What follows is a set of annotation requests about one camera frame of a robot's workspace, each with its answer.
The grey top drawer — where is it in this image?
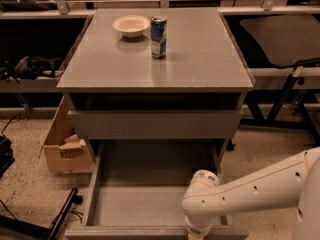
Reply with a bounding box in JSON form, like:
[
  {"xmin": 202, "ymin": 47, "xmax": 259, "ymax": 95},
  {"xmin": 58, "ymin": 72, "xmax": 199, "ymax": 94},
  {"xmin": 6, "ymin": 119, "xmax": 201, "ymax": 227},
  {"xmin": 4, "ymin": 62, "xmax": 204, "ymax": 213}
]
[{"xmin": 68, "ymin": 110, "xmax": 242, "ymax": 140}]

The cardboard box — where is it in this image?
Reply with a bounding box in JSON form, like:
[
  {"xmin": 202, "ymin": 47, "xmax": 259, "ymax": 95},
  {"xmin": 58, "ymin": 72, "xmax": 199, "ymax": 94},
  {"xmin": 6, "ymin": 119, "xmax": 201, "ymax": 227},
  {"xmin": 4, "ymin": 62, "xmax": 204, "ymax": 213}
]
[{"xmin": 43, "ymin": 99, "xmax": 94, "ymax": 173}]

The grey drawer cabinet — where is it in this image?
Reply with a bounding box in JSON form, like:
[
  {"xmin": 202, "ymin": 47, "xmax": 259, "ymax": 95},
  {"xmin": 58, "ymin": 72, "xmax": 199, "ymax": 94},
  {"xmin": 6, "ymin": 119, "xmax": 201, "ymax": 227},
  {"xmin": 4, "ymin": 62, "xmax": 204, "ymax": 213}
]
[{"xmin": 58, "ymin": 8, "xmax": 253, "ymax": 154}]

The black device at left edge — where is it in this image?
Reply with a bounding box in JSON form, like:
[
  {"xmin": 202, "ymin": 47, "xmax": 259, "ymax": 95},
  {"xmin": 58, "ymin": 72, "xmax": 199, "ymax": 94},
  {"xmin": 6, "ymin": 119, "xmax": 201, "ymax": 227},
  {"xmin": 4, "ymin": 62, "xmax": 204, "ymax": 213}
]
[{"xmin": 0, "ymin": 113, "xmax": 23, "ymax": 179}]

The black chair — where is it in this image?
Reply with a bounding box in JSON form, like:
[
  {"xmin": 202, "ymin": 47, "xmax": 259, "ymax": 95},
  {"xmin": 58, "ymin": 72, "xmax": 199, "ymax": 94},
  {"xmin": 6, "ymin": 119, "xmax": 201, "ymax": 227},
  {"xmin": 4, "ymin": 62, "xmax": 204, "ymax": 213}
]
[{"xmin": 239, "ymin": 14, "xmax": 320, "ymax": 145}]

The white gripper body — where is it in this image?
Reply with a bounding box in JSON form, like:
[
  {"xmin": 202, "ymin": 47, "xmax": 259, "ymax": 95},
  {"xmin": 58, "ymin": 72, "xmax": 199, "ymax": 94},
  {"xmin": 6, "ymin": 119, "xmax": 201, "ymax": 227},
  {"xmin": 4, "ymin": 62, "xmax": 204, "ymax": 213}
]
[{"xmin": 184, "ymin": 170, "xmax": 220, "ymax": 237}]

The black headset on shelf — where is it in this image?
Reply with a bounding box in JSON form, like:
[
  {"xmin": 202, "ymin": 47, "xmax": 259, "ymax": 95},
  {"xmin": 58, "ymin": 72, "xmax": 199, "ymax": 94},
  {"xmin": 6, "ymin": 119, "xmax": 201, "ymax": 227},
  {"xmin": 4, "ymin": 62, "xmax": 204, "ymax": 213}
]
[{"xmin": 0, "ymin": 56, "xmax": 62, "ymax": 80}]

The blue silver drink can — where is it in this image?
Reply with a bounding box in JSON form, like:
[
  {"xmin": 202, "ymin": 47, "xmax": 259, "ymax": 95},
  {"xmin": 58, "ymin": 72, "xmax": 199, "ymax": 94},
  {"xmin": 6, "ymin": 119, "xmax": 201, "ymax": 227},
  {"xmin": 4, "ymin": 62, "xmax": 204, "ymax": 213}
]
[{"xmin": 150, "ymin": 15, "xmax": 167, "ymax": 58}]

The black stand with cable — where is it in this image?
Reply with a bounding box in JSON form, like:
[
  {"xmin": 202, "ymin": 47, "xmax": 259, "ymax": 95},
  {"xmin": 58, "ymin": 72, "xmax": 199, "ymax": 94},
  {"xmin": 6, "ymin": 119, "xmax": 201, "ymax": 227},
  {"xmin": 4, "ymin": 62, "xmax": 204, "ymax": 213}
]
[{"xmin": 0, "ymin": 187, "xmax": 84, "ymax": 240}]

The grey drawer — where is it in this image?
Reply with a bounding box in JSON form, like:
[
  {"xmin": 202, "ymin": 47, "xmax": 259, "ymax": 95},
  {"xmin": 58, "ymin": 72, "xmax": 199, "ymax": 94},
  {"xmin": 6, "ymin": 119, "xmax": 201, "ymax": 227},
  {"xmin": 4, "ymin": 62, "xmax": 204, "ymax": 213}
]
[
  {"xmin": 68, "ymin": 110, "xmax": 242, "ymax": 140},
  {"xmin": 64, "ymin": 139, "xmax": 249, "ymax": 240}
]

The white bowl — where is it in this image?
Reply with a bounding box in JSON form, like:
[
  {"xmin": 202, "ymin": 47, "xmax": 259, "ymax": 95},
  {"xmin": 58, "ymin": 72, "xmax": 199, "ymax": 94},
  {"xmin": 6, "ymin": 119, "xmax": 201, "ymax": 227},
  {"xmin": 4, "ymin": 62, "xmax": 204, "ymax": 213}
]
[{"xmin": 113, "ymin": 15, "xmax": 150, "ymax": 38}]

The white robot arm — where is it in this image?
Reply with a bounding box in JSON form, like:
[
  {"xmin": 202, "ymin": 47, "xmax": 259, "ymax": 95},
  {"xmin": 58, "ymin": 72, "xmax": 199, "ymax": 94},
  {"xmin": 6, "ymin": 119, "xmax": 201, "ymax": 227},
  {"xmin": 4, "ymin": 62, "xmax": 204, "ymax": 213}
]
[{"xmin": 182, "ymin": 147, "xmax": 320, "ymax": 240}]

